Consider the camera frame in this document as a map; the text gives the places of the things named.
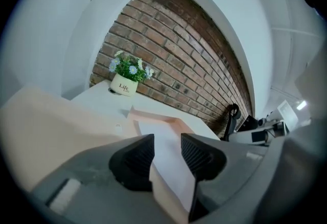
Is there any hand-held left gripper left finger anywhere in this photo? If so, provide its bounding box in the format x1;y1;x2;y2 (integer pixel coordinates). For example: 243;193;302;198
61;133;155;192

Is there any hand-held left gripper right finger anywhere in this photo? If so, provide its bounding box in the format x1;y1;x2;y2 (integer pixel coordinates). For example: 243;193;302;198
180;132;268;221

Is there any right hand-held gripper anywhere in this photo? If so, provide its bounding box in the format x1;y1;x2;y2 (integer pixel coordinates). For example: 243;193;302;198
255;46;327;224

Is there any white A4 paper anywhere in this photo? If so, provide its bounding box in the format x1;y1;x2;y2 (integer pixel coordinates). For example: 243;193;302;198
137;120;196;215

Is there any white framed board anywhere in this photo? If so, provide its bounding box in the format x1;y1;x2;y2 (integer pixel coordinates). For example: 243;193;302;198
277;100;298;133

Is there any potted flower plant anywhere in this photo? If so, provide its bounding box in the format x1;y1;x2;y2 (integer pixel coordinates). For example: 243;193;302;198
108;50;155;97

